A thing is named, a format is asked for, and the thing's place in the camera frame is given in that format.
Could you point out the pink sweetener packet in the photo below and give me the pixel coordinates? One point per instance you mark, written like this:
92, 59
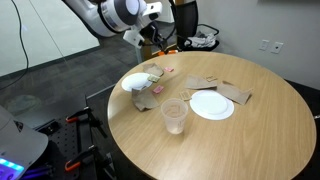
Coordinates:
169, 69
158, 89

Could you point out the white crumpled cloth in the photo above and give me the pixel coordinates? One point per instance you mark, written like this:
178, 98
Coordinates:
203, 40

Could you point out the orange marker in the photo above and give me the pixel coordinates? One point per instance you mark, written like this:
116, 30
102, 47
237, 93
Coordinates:
168, 52

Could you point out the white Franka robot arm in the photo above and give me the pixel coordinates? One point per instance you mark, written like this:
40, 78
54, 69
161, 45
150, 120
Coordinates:
116, 13

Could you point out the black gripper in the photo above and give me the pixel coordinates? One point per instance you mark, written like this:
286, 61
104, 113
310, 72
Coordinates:
154, 32

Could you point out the tan wooden stand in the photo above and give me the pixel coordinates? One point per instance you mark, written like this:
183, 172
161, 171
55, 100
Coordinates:
149, 51

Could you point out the round floor plate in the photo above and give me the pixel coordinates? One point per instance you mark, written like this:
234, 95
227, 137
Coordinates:
21, 104

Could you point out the black base plate block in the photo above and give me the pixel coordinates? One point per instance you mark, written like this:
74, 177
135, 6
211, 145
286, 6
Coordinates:
50, 126

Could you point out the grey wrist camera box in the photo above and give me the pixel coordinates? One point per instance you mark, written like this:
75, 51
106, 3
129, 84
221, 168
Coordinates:
133, 38

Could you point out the yellow green packet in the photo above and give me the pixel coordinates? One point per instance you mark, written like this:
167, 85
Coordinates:
153, 78

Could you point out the black chair with cloth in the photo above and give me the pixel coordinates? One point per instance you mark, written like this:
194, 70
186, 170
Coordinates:
187, 20

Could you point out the clear plastic cup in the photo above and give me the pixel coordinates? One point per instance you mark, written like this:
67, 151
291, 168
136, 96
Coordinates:
174, 116

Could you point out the white wall outlet plate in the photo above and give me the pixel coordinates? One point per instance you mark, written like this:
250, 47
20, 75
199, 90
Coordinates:
276, 47
264, 45

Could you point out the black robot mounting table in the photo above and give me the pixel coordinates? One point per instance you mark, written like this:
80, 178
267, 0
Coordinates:
66, 140

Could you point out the white round plate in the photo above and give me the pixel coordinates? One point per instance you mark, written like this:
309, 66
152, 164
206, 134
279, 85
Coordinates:
136, 82
211, 105

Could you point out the brown sugar packet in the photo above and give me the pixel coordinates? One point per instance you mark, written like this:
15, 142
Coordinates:
211, 78
184, 95

